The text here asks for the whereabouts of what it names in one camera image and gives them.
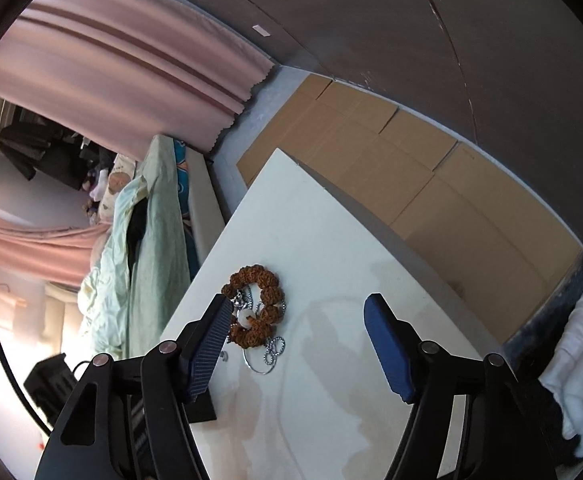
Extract draped pink curtain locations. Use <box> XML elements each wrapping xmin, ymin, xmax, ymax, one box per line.
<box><xmin>0</xmin><ymin>207</ymin><xmax>110</xmax><ymax>291</ymax></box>

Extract bed with green sheet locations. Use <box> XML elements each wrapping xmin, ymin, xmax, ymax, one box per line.
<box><xmin>76</xmin><ymin>134</ymin><xmax>227</xmax><ymax>361</ymax></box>

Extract black jewelry box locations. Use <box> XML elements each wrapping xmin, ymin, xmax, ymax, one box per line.
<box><xmin>186</xmin><ymin>389</ymin><xmax>218</xmax><ymax>424</ymax></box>

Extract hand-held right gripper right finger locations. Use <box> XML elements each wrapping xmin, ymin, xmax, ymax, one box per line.
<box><xmin>363</xmin><ymin>292</ymin><xmax>557</xmax><ymax>480</ymax></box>

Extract flat brown cardboard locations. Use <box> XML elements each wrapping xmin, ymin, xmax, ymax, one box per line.
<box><xmin>236</xmin><ymin>74</ymin><xmax>583</xmax><ymax>343</ymax></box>

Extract silver ball chain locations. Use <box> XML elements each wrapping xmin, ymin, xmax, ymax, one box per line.
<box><xmin>232</xmin><ymin>284</ymin><xmax>288</xmax><ymax>368</ymax></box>

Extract silver wire bangle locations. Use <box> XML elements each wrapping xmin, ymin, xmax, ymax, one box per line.
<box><xmin>242</xmin><ymin>345</ymin><xmax>280</xmax><ymax>375</ymax></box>

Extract wide pink curtain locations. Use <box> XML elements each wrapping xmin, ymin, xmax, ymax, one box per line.
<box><xmin>0</xmin><ymin>0</ymin><xmax>275</xmax><ymax>152</ymax></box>

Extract black garment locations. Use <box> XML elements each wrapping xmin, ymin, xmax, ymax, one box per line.
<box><xmin>129</xmin><ymin>200</ymin><xmax>148</xmax><ymax>267</ymax></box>

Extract brown bead bracelet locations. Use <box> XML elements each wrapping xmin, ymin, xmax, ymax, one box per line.
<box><xmin>220</xmin><ymin>265</ymin><xmax>285</xmax><ymax>350</ymax></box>

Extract pale green quilt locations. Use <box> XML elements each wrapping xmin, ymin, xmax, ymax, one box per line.
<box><xmin>78</xmin><ymin>174</ymin><xmax>153</xmax><ymax>357</ymax></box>

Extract white cloth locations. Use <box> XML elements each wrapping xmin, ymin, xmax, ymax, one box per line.
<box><xmin>541</xmin><ymin>282</ymin><xmax>583</xmax><ymax>457</ymax></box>

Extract dark hanging clothes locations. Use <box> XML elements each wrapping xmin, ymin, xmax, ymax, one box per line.
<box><xmin>0</xmin><ymin>115</ymin><xmax>117</xmax><ymax>192</ymax></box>

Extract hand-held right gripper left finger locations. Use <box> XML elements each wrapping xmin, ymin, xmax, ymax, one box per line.
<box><xmin>34</xmin><ymin>294</ymin><xmax>233</xmax><ymax>480</ymax></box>

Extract brown wooden wardrobe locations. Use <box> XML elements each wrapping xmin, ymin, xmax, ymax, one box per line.
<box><xmin>136</xmin><ymin>0</ymin><xmax>583</xmax><ymax>261</ymax></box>

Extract printed pillow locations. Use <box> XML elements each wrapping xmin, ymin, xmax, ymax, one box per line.
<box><xmin>99</xmin><ymin>155</ymin><xmax>137</xmax><ymax>211</ymax></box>

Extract white socks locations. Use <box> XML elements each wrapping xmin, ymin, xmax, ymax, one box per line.
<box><xmin>89</xmin><ymin>170</ymin><xmax>109</xmax><ymax>200</ymax></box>

